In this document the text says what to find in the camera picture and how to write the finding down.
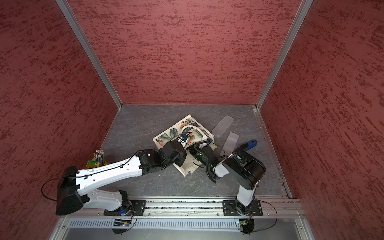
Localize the cream canvas tote bag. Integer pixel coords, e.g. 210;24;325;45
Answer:
152;115;214;177

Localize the frosted translucent pencil case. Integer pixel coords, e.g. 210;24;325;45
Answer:
212;115;234;138

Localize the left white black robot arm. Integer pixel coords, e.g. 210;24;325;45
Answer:
56;140;187;216

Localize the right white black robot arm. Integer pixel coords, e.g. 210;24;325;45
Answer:
187;140;266;216

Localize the yellow pencil cup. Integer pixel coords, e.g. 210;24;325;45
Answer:
86;150;109;170

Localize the blue black stapler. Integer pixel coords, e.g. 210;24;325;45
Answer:
241;140;258;152

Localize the right small circuit board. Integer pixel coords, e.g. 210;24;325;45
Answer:
237;220;248;228

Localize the small circuit board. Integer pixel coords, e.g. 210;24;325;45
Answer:
113;219;132;228
237;220;248;228

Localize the left small circuit board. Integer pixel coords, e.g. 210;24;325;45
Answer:
113;219;132;228

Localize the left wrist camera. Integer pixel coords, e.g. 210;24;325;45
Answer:
177;133;190;147

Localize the aluminium front rail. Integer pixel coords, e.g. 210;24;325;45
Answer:
68;196;304;218

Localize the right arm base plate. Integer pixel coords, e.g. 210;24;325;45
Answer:
222;200;263;217

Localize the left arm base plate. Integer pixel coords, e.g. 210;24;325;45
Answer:
104;200;147;216

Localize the left aluminium corner post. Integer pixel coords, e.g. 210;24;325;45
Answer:
56;0;123;111

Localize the aluminium corner post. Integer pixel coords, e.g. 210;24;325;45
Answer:
56;0;123;111
256;0;313;111

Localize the right aluminium corner post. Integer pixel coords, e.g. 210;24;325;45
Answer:
256;0;313;111

